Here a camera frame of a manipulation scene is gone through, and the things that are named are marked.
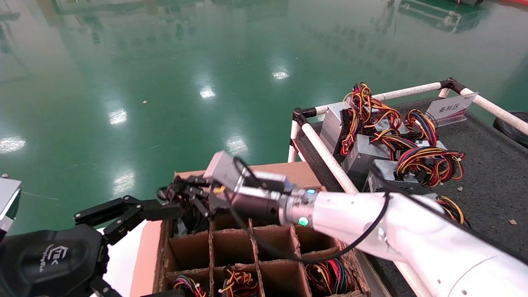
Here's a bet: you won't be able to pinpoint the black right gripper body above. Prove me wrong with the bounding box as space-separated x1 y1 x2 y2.
225 177 296 226

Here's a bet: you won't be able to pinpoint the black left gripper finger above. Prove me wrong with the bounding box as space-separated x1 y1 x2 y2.
89 276 186 297
74 195 184 245

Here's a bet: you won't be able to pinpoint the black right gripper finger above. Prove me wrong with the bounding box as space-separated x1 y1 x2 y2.
193 193 231 220
157 175 216 203

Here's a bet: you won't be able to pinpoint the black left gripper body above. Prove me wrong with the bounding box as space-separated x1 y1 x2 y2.
0 225 110 297

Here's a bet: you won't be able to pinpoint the brown cardboard divider box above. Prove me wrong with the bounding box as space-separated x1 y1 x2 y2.
130 162 372 297

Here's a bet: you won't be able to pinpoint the clear acrylic sign holder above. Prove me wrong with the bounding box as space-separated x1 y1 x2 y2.
425 92 479 126

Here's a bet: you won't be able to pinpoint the grey tape roll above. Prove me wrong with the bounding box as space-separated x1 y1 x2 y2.
493 111 528 148

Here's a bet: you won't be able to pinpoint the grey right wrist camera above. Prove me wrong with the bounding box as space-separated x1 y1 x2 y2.
203 151 250 191

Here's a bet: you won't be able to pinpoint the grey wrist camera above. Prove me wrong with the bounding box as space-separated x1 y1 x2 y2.
0 177 22 240
203 151 250 191

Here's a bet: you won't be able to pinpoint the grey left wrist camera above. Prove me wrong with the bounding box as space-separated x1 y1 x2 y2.
0 177 22 240

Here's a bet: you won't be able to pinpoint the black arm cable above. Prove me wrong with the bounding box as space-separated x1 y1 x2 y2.
225 157 390 264

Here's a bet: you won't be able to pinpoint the power supply yellow red cables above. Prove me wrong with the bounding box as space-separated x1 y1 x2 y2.
219 268 259 297

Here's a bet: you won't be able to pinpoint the power supply purple yellow cables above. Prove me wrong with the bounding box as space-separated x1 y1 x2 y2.
172 276 207 297

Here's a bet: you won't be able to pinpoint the white pipe frame cart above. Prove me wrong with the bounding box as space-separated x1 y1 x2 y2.
288 77 528 297

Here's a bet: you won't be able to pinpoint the power supply red blue cables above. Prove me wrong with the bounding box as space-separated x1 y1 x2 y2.
305 258 349 296

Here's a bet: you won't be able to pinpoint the silver power supply coloured cables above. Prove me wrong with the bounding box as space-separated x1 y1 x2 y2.
362 140 467 198
435 195 471 230
342 109 438 179
320 82 403 156

